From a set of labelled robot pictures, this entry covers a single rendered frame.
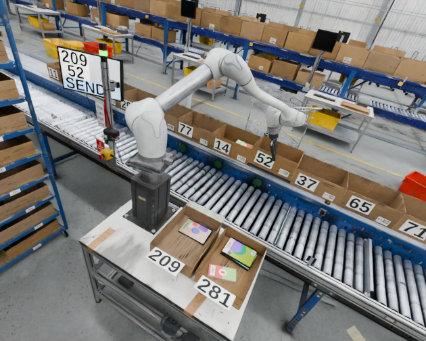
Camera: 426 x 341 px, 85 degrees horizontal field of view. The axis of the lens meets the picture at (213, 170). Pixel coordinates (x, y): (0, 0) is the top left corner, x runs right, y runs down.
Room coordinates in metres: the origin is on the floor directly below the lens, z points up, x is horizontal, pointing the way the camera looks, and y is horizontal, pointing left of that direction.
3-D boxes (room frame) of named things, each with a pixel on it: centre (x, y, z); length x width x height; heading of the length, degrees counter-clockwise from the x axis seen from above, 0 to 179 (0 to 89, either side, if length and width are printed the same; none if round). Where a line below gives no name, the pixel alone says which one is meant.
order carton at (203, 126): (2.12, 0.20, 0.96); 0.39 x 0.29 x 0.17; 67
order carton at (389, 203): (1.52, -1.24, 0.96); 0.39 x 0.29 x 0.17; 68
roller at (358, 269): (1.08, -1.12, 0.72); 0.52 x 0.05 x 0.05; 157
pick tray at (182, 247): (0.93, 0.07, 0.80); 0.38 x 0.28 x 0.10; 160
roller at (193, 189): (1.57, 0.08, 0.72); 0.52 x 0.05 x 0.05; 157
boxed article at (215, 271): (0.77, -0.17, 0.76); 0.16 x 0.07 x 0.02; 90
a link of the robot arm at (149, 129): (1.11, 0.37, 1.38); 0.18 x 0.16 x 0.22; 39
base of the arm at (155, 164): (1.10, 0.34, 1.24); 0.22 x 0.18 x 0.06; 80
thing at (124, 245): (0.89, 0.12, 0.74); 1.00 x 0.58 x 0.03; 70
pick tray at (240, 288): (0.82, -0.22, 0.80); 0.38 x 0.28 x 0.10; 158
